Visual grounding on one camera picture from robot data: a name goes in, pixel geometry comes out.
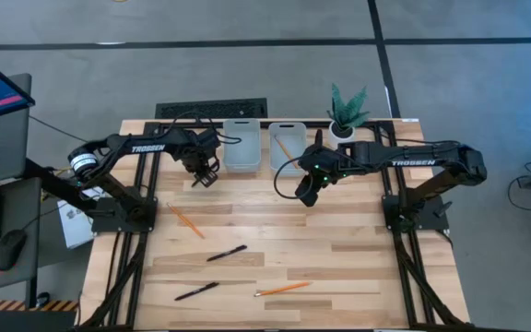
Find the computer monitor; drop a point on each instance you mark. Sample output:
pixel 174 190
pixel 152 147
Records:
pixel 16 138

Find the yellow black hazard strip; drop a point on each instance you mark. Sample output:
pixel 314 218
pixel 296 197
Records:
pixel 16 305

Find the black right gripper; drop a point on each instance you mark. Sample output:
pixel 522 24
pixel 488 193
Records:
pixel 325 163

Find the grey plastic bin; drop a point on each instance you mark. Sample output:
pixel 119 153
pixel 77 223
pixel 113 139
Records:
pixel 242 157
pixel 293 138

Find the black computer mouse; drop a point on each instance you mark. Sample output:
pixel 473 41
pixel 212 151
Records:
pixel 9 249

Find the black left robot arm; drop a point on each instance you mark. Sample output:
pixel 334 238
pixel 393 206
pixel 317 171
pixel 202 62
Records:
pixel 148 148

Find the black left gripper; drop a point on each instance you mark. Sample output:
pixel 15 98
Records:
pixel 204 148

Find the black floor vent grille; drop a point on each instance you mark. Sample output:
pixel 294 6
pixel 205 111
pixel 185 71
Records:
pixel 210 110

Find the black caster wheel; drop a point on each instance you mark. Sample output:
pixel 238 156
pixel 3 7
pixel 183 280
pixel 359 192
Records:
pixel 42 299

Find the white paper booklet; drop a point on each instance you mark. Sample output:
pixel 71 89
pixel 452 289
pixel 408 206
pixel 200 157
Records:
pixel 74 230

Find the snake plant white pot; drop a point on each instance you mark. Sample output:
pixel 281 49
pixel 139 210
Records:
pixel 341 133

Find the black diagonal support strut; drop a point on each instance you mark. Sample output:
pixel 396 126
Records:
pixel 53 184

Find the orange pencil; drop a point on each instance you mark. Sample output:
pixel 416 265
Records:
pixel 286 152
pixel 185 221
pixel 283 289

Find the grey keyboard tray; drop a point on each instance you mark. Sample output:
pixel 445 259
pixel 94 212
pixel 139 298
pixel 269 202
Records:
pixel 26 207

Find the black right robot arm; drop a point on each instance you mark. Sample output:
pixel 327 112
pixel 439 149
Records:
pixel 413 162

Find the black aluminium table frame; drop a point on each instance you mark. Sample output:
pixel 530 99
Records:
pixel 157 182

